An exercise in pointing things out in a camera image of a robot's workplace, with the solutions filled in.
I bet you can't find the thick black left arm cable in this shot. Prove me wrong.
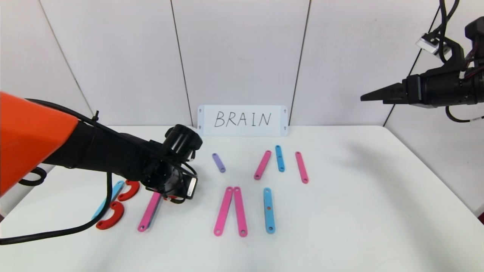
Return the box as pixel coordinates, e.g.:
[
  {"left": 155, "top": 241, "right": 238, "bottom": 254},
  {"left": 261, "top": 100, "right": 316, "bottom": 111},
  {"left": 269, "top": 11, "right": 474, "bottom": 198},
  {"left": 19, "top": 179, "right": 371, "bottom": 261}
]
[{"left": 0, "top": 172, "right": 114, "bottom": 246}]

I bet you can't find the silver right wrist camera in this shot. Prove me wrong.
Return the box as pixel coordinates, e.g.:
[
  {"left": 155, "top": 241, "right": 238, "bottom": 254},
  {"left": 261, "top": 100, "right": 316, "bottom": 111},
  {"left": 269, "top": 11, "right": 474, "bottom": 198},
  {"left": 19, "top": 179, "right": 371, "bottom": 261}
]
[{"left": 416, "top": 33, "right": 447, "bottom": 56}]

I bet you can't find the long blue wooden bar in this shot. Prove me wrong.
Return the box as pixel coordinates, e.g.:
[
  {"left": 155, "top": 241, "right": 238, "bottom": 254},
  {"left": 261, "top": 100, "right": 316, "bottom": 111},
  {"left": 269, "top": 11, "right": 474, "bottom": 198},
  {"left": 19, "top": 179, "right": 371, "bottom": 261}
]
[
  {"left": 92, "top": 181, "right": 125, "bottom": 220},
  {"left": 263, "top": 188, "right": 275, "bottom": 234}
]

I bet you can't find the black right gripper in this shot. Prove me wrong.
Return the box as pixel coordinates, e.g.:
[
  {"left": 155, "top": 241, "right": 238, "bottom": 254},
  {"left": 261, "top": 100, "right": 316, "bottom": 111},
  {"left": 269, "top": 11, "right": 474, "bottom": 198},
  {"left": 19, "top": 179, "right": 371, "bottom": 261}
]
[{"left": 360, "top": 73, "right": 461, "bottom": 109}]

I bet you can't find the short blue wooden bar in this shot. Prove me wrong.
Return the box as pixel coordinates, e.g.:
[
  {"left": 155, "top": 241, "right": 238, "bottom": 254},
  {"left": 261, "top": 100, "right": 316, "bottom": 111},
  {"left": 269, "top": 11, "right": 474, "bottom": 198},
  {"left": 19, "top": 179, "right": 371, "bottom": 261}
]
[{"left": 275, "top": 145, "right": 285, "bottom": 173}]

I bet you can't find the short purple wooden bar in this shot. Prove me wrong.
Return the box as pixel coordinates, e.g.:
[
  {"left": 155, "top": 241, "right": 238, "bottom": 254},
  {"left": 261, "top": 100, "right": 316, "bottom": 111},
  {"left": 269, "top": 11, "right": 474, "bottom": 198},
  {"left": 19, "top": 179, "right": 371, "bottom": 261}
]
[{"left": 212, "top": 153, "right": 226, "bottom": 173}]

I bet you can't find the large red wooden arc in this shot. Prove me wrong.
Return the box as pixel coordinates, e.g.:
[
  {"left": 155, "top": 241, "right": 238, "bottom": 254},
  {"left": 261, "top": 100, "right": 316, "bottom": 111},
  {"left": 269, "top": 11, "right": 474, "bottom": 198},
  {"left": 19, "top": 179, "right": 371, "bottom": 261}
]
[
  {"left": 117, "top": 180, "right": 140, "bottom": 201},
  {"left": 96, "top": 201, "right": 125, "bottom": 230}
]

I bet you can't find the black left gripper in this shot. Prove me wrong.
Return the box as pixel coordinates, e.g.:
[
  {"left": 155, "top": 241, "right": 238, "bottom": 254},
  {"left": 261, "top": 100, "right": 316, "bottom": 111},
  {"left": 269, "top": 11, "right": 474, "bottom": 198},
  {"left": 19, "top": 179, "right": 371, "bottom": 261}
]
[{"left": 168, "top": 172, "right": 198, "bottom": 204}]

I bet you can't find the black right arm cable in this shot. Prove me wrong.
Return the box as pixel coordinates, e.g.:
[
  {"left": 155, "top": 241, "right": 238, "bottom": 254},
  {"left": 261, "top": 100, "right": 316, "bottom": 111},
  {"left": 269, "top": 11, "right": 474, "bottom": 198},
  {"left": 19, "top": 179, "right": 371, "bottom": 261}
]
[{"left": 445, "top": 107, "right": 484, "bottom": 123}]

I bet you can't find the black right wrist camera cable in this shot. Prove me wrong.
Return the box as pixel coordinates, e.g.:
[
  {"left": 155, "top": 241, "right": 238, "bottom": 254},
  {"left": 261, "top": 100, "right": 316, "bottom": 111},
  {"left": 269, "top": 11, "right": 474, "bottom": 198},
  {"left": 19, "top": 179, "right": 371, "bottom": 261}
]
[{"left": 431, "top": 0, "right": 461, "bottom": 63}]

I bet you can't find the white BRAIN sign card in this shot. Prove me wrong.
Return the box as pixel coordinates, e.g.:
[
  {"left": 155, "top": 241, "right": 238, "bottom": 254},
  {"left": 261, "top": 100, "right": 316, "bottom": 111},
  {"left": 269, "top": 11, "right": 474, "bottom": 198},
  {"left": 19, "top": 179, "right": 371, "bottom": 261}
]
[{"left": 197, "top": 105, "right": 289, "bottom": 137}]

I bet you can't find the pink wooden bar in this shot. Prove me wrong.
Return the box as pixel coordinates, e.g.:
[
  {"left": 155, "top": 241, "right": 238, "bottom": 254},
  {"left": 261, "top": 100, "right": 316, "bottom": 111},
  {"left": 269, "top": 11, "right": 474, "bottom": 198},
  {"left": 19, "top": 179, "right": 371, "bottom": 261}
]
[
  {"left": 137, "top": 192, "right": 163, "bottom": 232},
  {"left": 213, "top": 186, "right": 233, "bottom": 236},
  {"left": 295, "top": 151, "right": 309, "bottom": 184},
  {"left": 253, "top": 150, "right": 272, "bottom": 180},
  {"left": 233, "top": 187, "right": 248, "bottom": 237}
]

